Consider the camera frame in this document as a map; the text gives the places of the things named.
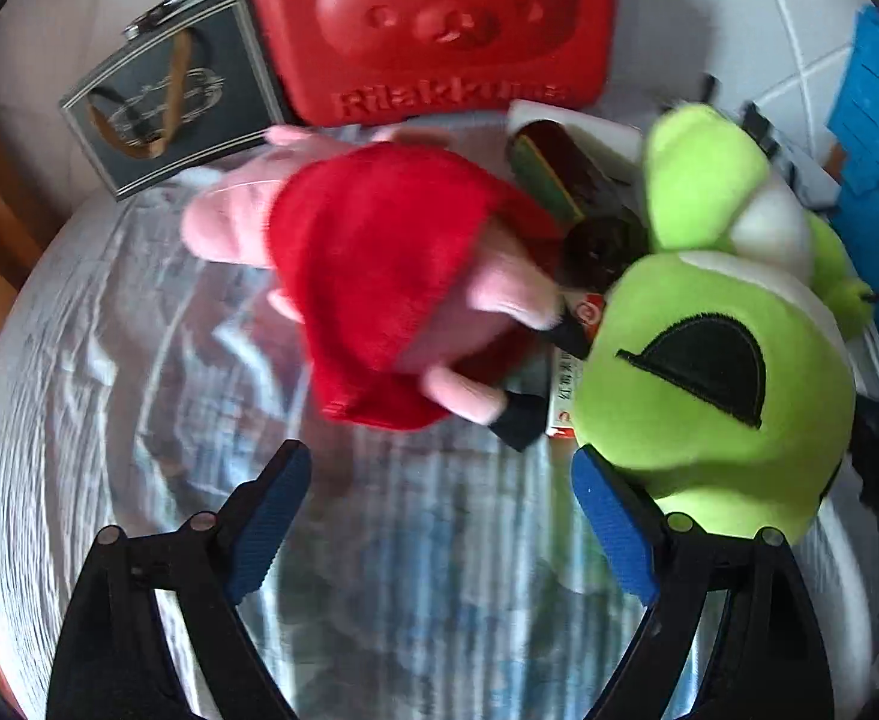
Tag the pink pig plush toy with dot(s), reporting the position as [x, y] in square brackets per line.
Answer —
[379, 262]

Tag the metal hip flask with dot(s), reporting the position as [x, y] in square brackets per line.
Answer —
[158, 11]

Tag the small red and white box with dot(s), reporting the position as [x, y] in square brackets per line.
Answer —
[570, 382]

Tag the red bear-embossed plastic case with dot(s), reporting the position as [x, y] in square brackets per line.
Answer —
[439, 22]

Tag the green frog plush toy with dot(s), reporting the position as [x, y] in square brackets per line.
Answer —
[717, 427]

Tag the dark gift box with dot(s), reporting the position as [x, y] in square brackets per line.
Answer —
[184, 112]

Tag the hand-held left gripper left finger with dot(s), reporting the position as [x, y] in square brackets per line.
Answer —
[267, 532]

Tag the brown medicine bottle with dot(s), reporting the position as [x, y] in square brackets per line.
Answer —
[597, 195]

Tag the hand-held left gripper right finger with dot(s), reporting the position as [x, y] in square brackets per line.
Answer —
[612, 525]

